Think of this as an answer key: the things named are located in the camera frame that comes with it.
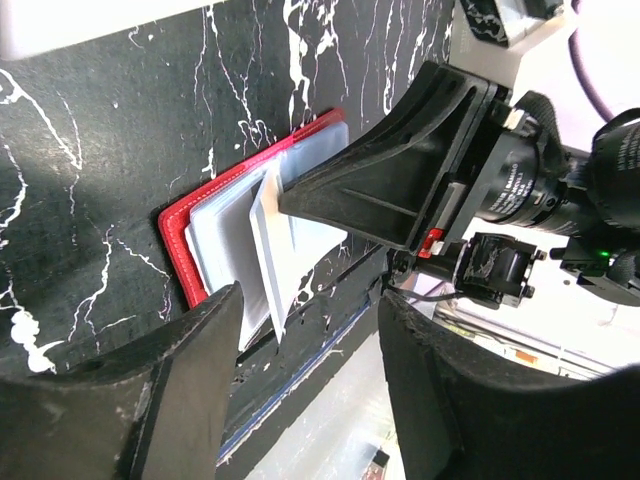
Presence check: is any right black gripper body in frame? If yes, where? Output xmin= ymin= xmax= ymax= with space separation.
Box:
xmin=414 ymin=91 xmax=639 ymax=308

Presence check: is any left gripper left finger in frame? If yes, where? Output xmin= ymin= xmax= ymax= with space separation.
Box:
xmin=1 ymin=283 xmax=244 ymax=479

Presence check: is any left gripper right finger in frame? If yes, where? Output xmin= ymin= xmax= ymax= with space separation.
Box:
xmin=378 ymin=292 xmax=639 ymax=479

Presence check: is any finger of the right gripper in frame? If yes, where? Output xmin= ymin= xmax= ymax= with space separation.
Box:
xmin=279 ymin=61 xmax=498 ymax=253

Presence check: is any red leather card holder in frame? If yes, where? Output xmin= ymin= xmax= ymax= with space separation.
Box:
xmin=158 ymin=109 xmax=349 ymax=351

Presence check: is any grey plastic tray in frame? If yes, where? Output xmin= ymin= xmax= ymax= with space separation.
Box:
xmin=1 ymin=0 xmax=210 ymax=61

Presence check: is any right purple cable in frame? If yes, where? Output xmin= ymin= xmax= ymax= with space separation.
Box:
xmin=567 ymin=0 xmax=640 ymax=121

